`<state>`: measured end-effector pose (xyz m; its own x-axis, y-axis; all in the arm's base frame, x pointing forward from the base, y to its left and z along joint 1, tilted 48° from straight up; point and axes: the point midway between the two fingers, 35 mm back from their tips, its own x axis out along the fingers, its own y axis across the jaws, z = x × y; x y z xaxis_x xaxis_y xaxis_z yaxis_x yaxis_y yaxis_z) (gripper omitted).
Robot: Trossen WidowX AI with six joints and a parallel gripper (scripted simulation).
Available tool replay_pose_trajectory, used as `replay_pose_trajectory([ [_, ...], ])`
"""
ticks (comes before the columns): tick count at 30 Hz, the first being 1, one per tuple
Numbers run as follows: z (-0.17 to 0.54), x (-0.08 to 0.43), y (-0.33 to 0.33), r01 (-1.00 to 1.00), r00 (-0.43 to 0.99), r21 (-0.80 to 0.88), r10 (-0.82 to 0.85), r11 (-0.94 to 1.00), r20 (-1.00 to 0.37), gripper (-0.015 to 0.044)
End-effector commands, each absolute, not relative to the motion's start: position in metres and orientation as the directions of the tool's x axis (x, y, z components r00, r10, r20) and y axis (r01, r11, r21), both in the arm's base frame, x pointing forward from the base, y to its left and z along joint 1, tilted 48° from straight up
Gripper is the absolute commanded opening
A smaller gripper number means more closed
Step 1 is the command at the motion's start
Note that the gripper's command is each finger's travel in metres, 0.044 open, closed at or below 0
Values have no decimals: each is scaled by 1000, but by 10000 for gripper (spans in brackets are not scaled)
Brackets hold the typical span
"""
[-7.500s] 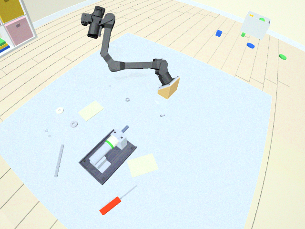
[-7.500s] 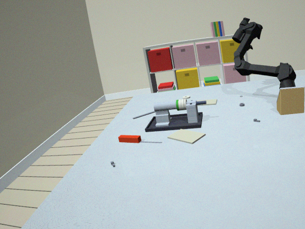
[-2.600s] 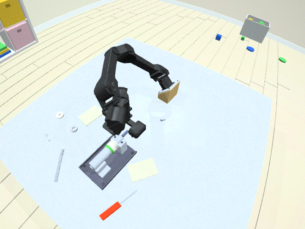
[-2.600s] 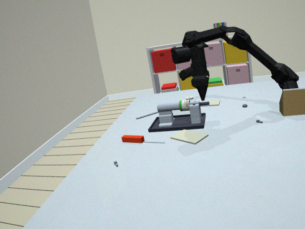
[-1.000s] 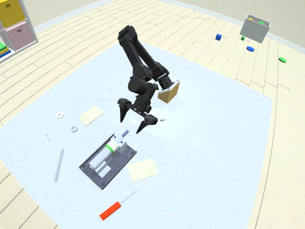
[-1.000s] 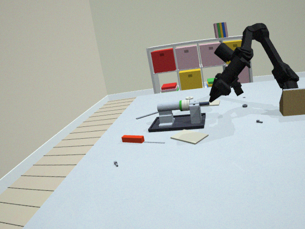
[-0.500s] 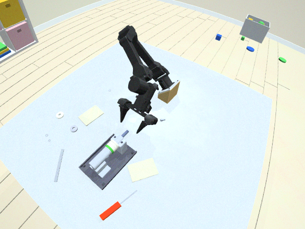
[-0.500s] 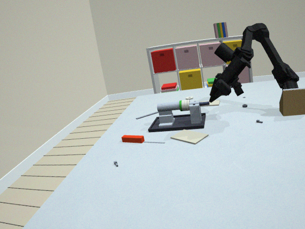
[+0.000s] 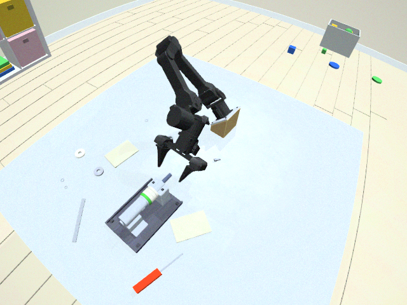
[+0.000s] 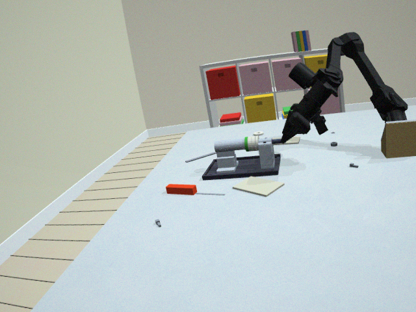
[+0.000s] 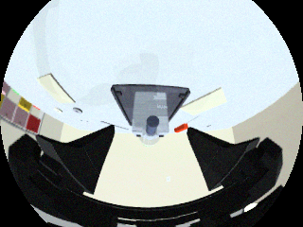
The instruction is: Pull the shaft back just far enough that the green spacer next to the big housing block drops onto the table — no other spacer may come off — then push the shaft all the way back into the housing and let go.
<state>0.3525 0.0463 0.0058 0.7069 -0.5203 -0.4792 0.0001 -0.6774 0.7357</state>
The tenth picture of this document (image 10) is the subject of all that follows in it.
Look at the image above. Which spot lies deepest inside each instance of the orange-handled screwdriver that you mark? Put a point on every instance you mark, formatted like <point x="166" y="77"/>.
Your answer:
<point x="185" y="189"/>

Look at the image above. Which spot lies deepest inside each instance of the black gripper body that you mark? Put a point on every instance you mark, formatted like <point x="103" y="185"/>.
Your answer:
<point x="303" y="112"/>

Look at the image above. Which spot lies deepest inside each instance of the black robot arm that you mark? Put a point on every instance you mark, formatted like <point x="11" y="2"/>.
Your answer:
<point x="326" y="81"/>

